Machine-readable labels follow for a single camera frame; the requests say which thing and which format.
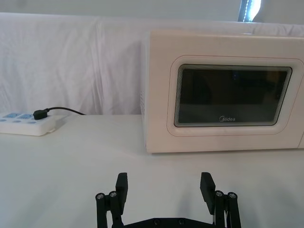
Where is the cream microwave oven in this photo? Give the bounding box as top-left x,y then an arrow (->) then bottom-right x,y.
140,29 -> 304,154

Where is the white curtain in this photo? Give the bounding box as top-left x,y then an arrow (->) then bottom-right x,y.
0,0 -> 304,116

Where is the white table cloth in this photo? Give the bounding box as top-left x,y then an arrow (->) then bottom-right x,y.
0,114 -> 304,228

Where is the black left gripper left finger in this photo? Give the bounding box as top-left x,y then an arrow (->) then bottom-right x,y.
95,172 -> 129,228

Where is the black plug with cable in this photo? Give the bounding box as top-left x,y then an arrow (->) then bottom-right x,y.
33,107 -> 87,120

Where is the white power strip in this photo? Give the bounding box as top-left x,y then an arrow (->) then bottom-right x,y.
0,112 -> 62,137

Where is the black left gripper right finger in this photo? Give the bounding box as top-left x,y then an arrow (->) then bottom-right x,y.
200,172 -> 242,228

